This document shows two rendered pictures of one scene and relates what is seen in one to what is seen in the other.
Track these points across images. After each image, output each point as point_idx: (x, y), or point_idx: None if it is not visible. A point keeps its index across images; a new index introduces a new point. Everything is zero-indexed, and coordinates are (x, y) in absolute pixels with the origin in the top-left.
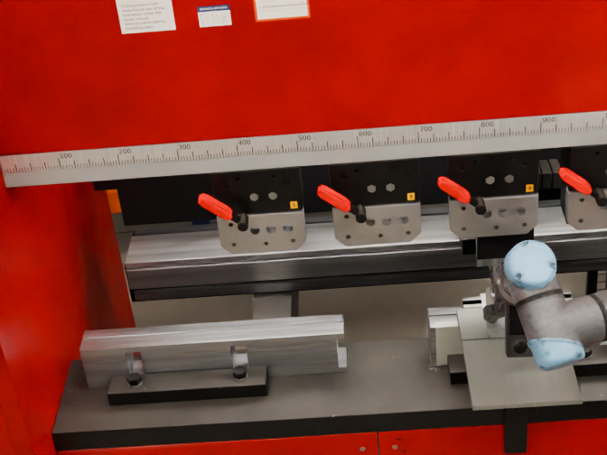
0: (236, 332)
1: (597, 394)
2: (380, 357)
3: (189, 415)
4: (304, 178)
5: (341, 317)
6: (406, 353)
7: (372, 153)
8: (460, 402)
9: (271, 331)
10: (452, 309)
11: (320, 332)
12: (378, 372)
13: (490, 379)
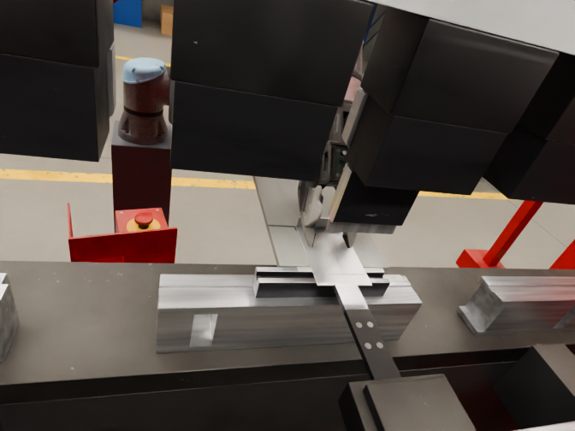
0: (571, 285)
1: (219, 269)
2: (437, 326)
3: (534, 275)
4: None
5: (499, 296)
6: (417, 331)
7: None
8: None
9: (543, 283)
10: (394, 298)
11: (501, 278)
12: (428, 308)
13: (329, 193)
